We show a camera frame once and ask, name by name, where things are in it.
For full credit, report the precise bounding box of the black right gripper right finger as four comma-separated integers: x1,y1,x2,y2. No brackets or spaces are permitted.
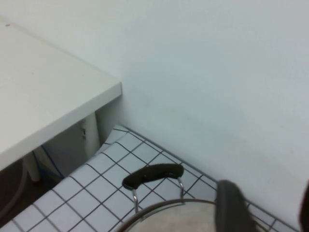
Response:
298,179,309,232

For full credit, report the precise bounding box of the steel pot green label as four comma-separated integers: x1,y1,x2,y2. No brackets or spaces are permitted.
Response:
122,163,185,214

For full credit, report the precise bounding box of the white side table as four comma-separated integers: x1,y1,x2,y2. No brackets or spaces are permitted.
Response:
0,15,123,182

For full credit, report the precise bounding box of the white black grid mat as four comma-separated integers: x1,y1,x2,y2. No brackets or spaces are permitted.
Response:
0,124,302,232

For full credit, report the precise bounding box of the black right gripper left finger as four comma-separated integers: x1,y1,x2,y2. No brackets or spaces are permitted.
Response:
214,180,257,232

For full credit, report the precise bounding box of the blue cable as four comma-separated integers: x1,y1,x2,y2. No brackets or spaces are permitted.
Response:
33,144,64,181

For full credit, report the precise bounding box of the grey hose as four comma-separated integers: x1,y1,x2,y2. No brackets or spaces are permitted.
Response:
0,163,28,219

